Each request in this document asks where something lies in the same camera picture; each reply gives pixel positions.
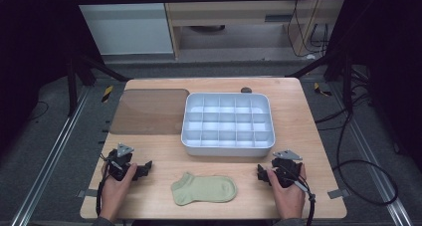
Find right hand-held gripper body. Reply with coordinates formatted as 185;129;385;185
270;148;304;189

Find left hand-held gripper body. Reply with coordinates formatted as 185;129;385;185
106;142;135;182

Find light green sock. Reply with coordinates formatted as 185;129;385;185
170;171;238;207

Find person's right hand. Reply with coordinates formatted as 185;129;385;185
266;165;308;220

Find person's left hand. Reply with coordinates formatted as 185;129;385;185
99;163;139;220

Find grey tape piece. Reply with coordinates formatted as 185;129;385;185
76;188;100;199
326;188;351;200

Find brown translucent lid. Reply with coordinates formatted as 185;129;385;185
108;88;191;136

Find white compartment storage box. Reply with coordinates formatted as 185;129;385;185
180;92;277;158

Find yellow black striped tape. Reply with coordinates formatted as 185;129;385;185
101;85;114;105
313;82;332;98

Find black metal stand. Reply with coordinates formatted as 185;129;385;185
64;51;132;118
285;50;355;113

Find white cabinet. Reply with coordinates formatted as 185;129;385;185
69;0;175;57

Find black curtain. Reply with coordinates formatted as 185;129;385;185
326;0;422;174
0;0;103;157

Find light wooden desk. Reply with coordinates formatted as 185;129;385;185
160;0;350;60

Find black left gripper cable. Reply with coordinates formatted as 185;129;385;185
95;153;111;218

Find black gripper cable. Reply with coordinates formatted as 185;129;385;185
95;153;111;218
280;165;317;226

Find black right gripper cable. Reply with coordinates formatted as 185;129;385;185
280;165;317;226

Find black looped floor cable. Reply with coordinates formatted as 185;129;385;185
314;81;399;207

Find metal floor rail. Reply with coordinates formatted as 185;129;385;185
331;83;414;226
9;86;92;226

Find thin black floor cable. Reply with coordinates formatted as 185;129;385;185
27;101;51;122

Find black hanging cables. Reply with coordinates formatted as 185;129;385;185
286;0;330;59

